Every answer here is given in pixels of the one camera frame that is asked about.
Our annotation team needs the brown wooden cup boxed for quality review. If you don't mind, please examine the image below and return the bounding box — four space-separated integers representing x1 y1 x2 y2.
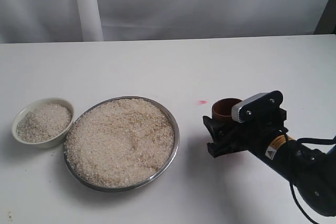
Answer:
212 98 242 123

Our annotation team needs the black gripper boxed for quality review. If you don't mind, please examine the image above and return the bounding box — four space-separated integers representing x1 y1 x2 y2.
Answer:
203 90 289 158

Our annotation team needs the black cable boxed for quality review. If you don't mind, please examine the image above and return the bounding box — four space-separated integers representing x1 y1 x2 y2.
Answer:
278 126 336 224

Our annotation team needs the dark frame post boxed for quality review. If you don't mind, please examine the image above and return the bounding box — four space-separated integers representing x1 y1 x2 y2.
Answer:
314 0 335 35

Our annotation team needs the white curtain backdrop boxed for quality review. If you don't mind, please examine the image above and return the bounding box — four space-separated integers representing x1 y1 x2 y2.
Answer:
1 0 328 43

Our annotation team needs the steel pan of rice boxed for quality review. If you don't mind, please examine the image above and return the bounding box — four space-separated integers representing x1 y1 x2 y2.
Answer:
64 97 180 193

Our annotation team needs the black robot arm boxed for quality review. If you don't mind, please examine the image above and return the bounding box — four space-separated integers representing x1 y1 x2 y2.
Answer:
203 90 335 217

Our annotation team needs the white ceramic bowl with rice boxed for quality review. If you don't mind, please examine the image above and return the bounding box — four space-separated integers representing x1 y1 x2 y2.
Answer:
12 98 74 148

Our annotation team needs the red mark on table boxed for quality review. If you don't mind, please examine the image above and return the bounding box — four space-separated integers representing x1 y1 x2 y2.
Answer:
197 100 207 105

